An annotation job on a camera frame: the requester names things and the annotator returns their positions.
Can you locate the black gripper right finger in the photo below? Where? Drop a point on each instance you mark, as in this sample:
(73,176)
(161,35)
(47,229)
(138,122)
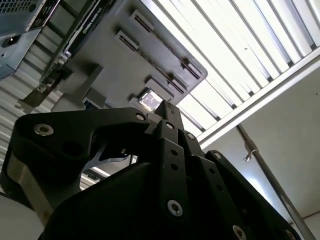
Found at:
(250,190)

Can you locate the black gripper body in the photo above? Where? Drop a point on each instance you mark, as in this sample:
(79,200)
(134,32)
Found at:
(112,212)

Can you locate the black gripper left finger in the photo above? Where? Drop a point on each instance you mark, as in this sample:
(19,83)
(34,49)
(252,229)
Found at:
(62,130)

